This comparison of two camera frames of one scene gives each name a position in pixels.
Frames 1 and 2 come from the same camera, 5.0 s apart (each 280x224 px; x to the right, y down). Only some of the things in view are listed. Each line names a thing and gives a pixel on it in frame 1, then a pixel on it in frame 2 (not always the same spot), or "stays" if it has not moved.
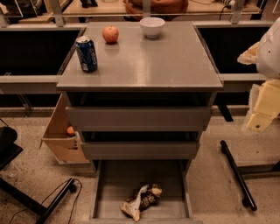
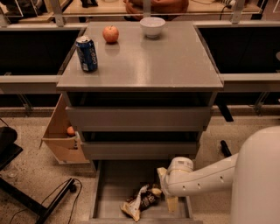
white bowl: x=152 y=26 stays
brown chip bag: x=147 y=197 stays
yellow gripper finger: x=249 y=56 -> x=183 y=164
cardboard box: x=67 y=149 stays
